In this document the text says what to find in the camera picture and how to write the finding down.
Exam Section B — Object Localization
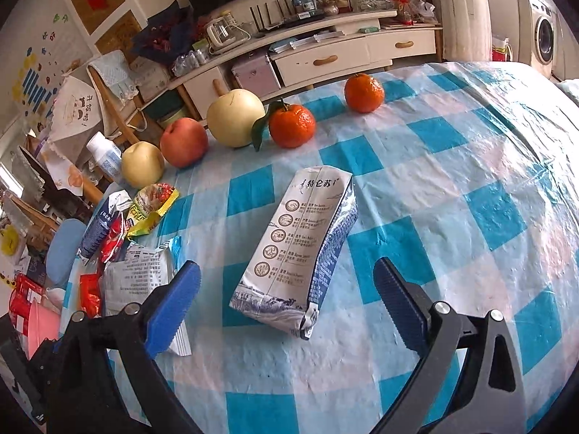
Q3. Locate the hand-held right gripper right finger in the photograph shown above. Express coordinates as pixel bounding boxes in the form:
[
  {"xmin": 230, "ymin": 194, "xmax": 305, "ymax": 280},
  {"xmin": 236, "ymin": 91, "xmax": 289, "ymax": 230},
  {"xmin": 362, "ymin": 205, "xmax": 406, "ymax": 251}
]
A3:
[{"xmin": 371, "ymin": 257, "xmax": 528, "ymax": 434}]

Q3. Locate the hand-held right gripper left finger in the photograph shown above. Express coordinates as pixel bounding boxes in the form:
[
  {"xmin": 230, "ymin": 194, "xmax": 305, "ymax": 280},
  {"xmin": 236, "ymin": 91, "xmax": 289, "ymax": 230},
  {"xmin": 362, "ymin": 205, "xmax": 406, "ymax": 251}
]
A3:
[{"xmin": 45, "ymin": 260, "xmax": 202, "ymax": 434}]

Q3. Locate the yellow snack packet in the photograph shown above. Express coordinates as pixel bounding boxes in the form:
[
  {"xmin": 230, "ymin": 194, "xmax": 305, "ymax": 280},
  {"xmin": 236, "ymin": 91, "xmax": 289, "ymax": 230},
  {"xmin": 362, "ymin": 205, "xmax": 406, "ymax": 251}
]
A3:
[{"xmin": 126, "ymin": 183, "xmax": 180, "ymax": 238}]

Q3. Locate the white and blue milk carton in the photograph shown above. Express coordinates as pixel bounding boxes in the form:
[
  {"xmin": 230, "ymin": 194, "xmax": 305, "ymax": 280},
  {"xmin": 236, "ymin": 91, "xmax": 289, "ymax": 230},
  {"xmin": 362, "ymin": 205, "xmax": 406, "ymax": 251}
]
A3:
[{"xmin": 228, "ymin": 165, "xmax": 360, "ymax": 341}]

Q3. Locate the white printed packet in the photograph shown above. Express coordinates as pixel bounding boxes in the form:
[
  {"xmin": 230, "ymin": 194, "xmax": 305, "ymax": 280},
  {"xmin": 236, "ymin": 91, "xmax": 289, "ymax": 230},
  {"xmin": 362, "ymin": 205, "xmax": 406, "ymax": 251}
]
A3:
[{"xmin": 103, "ymin": 236, "xmax": 193, "ymax": 357}]

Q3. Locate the pink plastic basin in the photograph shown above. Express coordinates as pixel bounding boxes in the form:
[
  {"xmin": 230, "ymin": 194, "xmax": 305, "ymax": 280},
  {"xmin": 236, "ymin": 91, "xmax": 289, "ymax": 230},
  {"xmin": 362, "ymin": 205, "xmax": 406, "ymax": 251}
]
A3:
[{"xmin": 27, "ymin": 301, "xmax": 62, "ymax": 360}]

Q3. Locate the red box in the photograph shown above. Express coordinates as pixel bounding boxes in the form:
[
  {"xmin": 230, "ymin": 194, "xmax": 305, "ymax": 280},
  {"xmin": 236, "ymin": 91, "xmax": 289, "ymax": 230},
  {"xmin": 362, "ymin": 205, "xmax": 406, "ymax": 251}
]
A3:
[{"xmin": 9, "ymin": 273, "xmax": 46, "ymax": 322}]

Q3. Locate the dark red wrapper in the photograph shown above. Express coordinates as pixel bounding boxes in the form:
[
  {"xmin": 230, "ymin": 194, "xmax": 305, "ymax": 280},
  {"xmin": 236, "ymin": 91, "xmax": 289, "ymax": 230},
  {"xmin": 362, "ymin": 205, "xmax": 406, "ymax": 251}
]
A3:
[{"xmin": 98, "ymin": 212, "xmax": 128, "ymax": 265}]

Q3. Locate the blue white snack packet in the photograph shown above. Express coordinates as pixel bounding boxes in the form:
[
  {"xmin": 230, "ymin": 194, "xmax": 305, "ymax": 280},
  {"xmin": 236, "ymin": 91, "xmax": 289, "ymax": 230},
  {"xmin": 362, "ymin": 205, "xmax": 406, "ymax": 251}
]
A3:
[{"xmin": 78, "ymin": 190, "xmax": 133, "ymax": 267}]

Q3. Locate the blue checkered tablecloth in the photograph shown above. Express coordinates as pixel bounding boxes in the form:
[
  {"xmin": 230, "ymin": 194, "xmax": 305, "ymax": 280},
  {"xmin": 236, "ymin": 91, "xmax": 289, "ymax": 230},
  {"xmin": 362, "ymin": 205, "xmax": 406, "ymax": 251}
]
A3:
[{"xmin": 63, "ymin": 61, "xmax": 579, "ymax": 434}]

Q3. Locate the blue round stool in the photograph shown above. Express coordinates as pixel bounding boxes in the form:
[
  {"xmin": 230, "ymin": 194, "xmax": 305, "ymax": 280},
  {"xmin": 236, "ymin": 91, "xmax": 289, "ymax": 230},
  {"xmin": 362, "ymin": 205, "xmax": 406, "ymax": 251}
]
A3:
[{"xmin": 44, "ymin": 218, "xmax": 88, "ymax": 288}]

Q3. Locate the small yellow pear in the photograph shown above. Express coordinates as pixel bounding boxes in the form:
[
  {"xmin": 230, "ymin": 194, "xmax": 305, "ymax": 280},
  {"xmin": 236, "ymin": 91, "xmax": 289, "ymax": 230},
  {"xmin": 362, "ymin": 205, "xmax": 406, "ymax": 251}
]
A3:
[{"xmin": 121, "ymin": 141, "xmax": 166, "ymax": 189}]

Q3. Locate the red apple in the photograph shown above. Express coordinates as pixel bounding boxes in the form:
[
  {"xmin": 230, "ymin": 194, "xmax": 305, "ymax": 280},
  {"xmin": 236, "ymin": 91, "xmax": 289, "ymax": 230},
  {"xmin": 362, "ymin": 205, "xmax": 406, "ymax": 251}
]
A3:
[{"xmin": 160, "ymin": 118, "xmax": 210, "ymax": 169}]

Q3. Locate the white plastic bottle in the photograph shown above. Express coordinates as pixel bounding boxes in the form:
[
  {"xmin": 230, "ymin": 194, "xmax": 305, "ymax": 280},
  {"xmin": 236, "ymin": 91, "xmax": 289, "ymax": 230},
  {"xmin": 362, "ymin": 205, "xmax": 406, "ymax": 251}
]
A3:
[{"xmin": 86, "ymin": 132, "xmax": 124, "ymax": 184}]

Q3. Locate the white cloth with orange print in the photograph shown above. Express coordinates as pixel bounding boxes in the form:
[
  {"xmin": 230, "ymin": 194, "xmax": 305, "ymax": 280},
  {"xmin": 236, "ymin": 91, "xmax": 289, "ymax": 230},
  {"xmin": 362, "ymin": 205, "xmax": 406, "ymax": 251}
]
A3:
[{"xmin": 41, "ymin": 140, "xmax": 91, "ymax": 195}]

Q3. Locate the green bucket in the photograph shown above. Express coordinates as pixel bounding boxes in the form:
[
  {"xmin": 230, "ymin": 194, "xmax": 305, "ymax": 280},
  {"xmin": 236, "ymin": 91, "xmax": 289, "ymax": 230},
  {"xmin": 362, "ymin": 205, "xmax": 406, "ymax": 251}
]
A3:
[{"xmin": 156, "ymin": 99, "xmax": 188, "ymax": 127}]

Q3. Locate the large yellow pear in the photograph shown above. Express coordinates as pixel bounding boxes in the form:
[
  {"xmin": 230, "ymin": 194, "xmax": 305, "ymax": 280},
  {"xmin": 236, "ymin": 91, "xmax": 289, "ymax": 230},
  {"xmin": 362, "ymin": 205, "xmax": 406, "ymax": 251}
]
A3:
[{"xmin": 207, "ymin": 89, "xmax": 266, "ymax": 148}]

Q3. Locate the tangerine with green leaf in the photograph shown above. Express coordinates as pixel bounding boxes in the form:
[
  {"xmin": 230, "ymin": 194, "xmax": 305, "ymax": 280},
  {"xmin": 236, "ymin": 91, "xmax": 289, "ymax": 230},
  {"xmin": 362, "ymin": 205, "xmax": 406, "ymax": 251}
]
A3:
[{"xmin": 251, "ymin": 98, "xmax": 316, "ymax": 152}]

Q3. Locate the wooden chair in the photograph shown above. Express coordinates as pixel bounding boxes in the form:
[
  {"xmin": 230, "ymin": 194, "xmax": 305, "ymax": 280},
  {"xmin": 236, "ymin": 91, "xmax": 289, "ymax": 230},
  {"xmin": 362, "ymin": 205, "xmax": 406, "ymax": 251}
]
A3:
[{"xmin": 86, "ymin": 50, "xmax": 150, "ymax": 145}]

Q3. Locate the orange tangerine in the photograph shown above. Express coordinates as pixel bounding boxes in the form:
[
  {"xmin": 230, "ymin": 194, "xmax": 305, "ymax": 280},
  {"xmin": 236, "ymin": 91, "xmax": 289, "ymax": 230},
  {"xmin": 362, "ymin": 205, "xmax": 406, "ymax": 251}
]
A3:
[{"xmin": 344, "ymin": 73, "xmax": 385, "ymax": 114}]

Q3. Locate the white cartoon print cloth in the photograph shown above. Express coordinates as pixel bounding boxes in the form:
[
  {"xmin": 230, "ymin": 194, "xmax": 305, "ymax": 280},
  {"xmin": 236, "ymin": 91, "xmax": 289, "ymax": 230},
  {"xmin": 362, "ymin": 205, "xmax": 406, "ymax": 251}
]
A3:
[{"xmin": 47, "ymin": 75, "xmax": 107, "ymax": 145}]

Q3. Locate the cardboard box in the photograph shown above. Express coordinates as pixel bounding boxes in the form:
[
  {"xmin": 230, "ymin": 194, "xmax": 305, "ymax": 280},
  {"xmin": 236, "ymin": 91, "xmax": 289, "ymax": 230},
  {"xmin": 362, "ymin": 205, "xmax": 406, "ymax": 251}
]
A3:
[{"xmin": 130, "ymin": 56, "xmax": 170, "ymax": 100}]

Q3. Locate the silver metal case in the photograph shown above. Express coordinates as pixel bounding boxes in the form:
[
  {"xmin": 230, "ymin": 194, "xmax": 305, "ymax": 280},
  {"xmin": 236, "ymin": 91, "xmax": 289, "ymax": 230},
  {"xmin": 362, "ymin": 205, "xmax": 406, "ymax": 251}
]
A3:
[{"xmin": 232, "ymin": 52, "xmax": 282, "ymax": 99}]

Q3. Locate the white cabinet with drawers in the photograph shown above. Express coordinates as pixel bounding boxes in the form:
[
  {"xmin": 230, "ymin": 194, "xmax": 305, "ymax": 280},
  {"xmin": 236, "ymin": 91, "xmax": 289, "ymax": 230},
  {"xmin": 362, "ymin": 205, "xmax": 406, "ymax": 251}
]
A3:
[{"xmin": 167, "ymin": 11, "xmax": 444, "ymax": 120}]

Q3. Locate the dark blue flower bouquet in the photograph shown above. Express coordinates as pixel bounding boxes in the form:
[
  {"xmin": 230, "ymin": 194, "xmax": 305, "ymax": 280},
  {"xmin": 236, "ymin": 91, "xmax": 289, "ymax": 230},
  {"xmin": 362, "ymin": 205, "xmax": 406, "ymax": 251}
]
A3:
[{"xmin": 131, "ymin": 2, "xmax": 200, "ymax": 66}]

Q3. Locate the glass kettle with white base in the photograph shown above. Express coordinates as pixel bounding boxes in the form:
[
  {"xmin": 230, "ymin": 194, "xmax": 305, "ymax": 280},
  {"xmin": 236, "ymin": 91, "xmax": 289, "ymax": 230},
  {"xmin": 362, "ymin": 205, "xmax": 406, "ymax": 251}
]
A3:
[{"xmin": 207, "ymin": 13, "xmax": 250, "ymax": 52}]

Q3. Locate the white curtain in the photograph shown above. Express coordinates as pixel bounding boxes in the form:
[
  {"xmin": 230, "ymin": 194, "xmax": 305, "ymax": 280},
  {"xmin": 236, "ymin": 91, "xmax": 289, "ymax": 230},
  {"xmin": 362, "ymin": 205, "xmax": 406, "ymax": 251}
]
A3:
[{"xmin": 430, "ymin": 0, "xmax": 491, "ymax": 61}]

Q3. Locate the red snack bag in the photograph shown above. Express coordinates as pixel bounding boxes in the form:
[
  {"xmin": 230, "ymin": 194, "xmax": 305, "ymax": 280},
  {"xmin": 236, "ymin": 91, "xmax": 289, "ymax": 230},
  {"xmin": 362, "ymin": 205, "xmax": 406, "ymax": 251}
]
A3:
[{"xmin": 390, "ymin": 0, "xmax": 414, "ymax": 25}]

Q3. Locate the white washing machine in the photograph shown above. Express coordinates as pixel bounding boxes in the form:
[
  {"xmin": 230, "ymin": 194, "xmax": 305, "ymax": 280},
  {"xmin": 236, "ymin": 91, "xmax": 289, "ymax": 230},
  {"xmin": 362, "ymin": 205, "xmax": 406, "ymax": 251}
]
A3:
[{"xmin": 518, "ymin": 0, "xmax": 564, "ymax": 80}]

